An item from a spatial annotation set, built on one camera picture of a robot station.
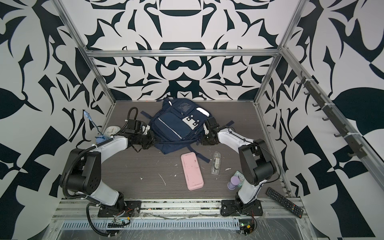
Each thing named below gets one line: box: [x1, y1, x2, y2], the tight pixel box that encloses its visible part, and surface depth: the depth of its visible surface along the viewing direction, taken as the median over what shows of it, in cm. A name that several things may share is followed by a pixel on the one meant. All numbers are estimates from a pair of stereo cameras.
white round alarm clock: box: [103, 125, 121, 136], surface depth 102 cm
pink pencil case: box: [180, 152, 205, 191], surface depth 86 cm
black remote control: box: [265, 187, 304, 219], surface depth 77 cm
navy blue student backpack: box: [140, 98, 212, 164], surface depth 101 cm
